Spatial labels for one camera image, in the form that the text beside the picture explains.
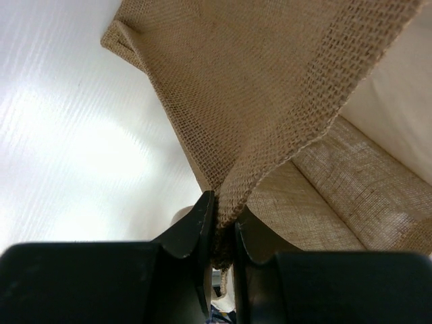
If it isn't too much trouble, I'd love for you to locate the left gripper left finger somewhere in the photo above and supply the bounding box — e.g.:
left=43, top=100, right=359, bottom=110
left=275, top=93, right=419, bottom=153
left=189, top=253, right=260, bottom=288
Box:
left=148, top=191, right=215, bottom=323

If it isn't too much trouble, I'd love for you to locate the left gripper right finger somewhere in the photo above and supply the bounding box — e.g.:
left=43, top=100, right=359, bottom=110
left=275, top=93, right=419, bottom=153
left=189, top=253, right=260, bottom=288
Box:
left=234, top=207, right=302, bottom=323

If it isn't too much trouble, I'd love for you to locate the burlap canvas tote bag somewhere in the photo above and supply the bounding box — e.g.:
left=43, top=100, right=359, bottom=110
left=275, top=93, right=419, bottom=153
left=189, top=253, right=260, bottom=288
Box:
left=100, top=0, right=432, bottom=301

